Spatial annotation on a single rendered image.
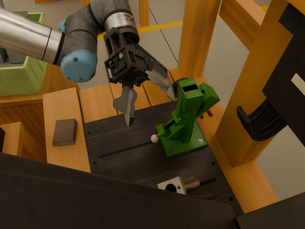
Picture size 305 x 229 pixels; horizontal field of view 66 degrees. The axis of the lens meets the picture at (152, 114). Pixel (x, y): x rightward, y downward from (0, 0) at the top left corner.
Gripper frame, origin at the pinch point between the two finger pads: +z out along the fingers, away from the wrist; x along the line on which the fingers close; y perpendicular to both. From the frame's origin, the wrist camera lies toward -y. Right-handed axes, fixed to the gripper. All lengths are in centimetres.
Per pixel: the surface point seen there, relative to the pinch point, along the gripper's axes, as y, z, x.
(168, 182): 2.0, 14.8, 0.2
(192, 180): -4.8, 15.6, 1.5
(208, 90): -21.3, -6.6, 6.3
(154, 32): -163, -152, -78
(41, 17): -15, -81, -58
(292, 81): 3.1, 7.2, 26.6
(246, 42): -31.0, -17.7, 19.2
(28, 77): -6, -46, -62
